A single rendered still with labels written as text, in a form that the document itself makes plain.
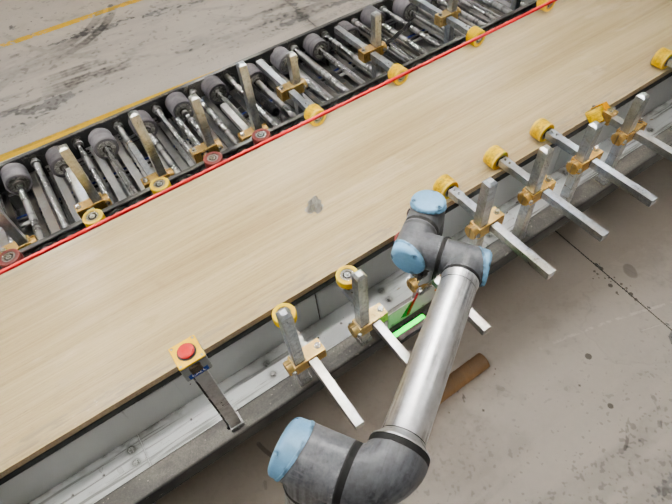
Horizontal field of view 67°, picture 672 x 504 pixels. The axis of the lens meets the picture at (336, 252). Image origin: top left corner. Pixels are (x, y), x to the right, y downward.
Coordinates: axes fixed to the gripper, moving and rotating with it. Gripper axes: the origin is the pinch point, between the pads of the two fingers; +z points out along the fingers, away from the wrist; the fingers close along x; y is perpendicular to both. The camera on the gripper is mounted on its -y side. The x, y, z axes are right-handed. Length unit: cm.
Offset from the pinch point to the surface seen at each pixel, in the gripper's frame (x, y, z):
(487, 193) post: -6.1, -28.0, -15.0
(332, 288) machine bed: -28.1, 19.4, 21.4
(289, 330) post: -5.1, 45.6, -7.9
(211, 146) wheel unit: -114, 25, 9
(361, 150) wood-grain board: -69, -23, 7
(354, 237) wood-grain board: -33.3, 5.1, 7.9
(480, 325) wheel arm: 17.1, -8.3, 13.4
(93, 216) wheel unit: -102, 80, 6
